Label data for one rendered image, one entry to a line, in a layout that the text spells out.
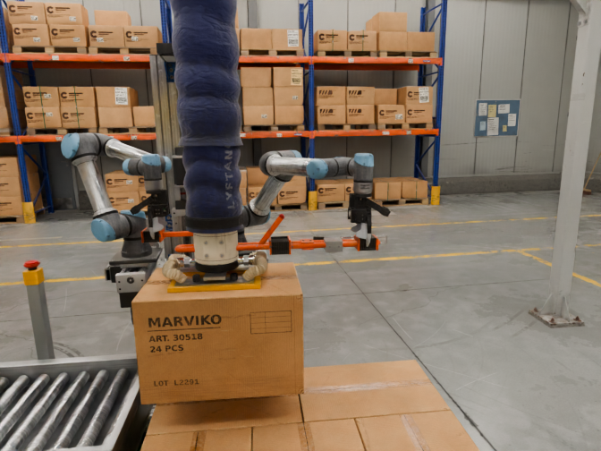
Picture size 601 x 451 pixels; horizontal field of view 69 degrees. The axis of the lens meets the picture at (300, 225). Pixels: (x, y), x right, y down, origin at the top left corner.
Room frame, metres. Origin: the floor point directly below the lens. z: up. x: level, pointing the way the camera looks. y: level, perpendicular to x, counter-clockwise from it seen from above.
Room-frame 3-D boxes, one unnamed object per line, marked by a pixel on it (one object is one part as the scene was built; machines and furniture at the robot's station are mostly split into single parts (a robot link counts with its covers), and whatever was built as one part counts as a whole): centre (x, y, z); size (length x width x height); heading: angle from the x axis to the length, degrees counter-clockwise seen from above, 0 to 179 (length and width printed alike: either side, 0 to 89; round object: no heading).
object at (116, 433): (1.63, 0.70, 0.58); 0.70 x 0.03 x 0.06; 6
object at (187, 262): (1.67, 0.33, 1.14); 0.34 x 0.25 x 0.06; 95
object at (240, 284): (1.58, 0.32, 1.10); 0.34 x 0.10 x 0.05; 95
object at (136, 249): (2.18, 0.84, 1.09); 0.15 x 0.15 x 0.10
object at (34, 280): (2.07, 1.32, 0.50); 0.07 x 0.07 x 1.00; 6
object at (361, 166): (1.73, -0.25, 1.50); 0.09 x 0.08 x 0.11; 39
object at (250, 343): (1.66, 0.31, 0.88); 0.60 x 0.40 x 0.40; 95
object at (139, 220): (2.18, 0.85, 1.20); 0.13 x 0.12 x 0.14; 150
